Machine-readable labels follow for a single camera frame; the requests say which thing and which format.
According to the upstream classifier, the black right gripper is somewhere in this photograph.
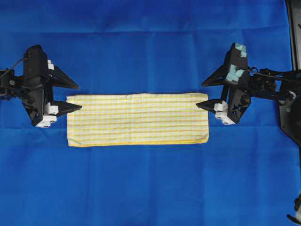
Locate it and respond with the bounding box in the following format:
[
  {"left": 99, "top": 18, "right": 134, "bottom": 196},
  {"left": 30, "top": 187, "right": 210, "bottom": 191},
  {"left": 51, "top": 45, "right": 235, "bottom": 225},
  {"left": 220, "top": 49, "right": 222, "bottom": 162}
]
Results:
[{"left": 196, "top": 42, "right": 251, "bottom": 124}]

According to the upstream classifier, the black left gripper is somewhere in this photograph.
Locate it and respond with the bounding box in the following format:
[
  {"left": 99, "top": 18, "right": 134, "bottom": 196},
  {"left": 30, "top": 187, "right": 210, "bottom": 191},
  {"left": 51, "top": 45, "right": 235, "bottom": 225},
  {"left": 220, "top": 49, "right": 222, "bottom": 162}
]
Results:
[{"left": 22, "top": 45, "right": 82, "bottom": 128}]

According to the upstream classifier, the yellow checked towel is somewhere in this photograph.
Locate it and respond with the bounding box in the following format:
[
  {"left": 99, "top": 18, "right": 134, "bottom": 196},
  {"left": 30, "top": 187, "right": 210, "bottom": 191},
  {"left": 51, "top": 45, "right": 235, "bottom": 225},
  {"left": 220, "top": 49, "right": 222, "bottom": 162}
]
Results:
[{"left": 67, "top": 92, "right": 209, "bottom": 147}]

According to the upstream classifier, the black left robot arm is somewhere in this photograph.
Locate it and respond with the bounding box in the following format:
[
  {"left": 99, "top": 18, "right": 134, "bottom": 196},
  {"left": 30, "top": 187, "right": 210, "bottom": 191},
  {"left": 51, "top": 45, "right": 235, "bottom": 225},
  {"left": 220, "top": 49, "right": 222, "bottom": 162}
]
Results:
[{"left": 0, "top": 45, "right": 82, "bottom": 128}]

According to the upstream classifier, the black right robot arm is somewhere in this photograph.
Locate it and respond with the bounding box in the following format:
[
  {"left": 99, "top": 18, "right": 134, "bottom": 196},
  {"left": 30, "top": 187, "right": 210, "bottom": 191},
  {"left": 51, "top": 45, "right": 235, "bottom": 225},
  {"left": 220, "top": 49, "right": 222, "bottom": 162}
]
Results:
[{"left": 196, "top": 43, "right": 301, "bottom": 145}]

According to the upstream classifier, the blue table cloth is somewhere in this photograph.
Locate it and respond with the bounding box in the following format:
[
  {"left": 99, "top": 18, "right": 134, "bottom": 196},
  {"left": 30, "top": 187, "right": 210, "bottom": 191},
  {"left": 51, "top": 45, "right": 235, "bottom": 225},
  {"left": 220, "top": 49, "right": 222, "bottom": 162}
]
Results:
[{"left": 0, "top": 0, "right": 301, "bottom": 226}]

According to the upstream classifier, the black camera cable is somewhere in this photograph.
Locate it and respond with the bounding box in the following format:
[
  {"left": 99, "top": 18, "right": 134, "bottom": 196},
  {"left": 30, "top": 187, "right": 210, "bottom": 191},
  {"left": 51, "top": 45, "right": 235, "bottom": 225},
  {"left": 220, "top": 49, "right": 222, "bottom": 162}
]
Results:
[{"left": 0, "top": 56, "right": 29, "bottom": 76}]

